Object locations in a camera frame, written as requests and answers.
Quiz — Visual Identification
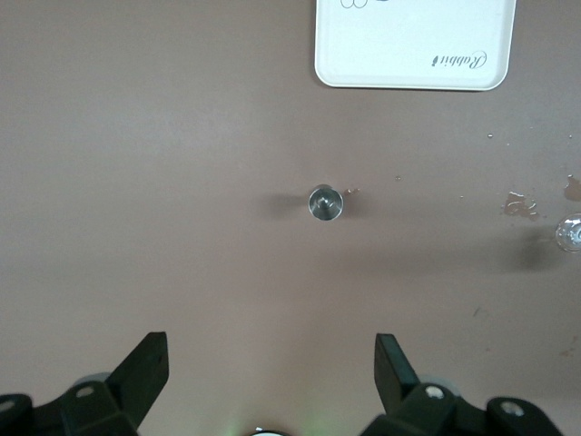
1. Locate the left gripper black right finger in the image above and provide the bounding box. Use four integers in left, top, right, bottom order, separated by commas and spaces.
358, 333, 562, 436

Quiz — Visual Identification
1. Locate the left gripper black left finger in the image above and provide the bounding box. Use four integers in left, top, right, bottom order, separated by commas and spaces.
0, 331, 170, 436

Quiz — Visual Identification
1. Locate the steel double jigger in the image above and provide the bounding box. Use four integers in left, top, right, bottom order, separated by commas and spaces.
307, 183, 345, 223

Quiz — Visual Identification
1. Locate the clear wine glass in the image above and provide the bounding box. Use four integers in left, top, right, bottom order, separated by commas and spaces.
554, 212, 581, 253

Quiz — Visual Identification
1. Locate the cream rabbit print tray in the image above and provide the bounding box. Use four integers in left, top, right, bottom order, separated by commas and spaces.
313, 0, 517, 92

